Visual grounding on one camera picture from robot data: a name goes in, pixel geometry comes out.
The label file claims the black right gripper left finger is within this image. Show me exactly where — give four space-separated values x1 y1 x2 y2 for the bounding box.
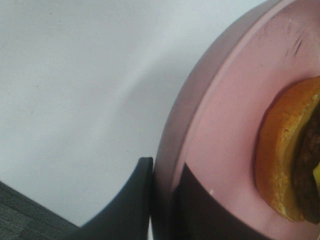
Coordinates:
65 157 153 240

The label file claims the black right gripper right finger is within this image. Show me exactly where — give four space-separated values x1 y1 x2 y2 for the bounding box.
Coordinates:
174 163 320 240

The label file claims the pink round plate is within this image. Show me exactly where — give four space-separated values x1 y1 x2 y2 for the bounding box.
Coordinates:
151 0 320 240

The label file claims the burger with lettuce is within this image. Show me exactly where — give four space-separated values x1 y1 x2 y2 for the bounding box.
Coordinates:
254 76 320 224

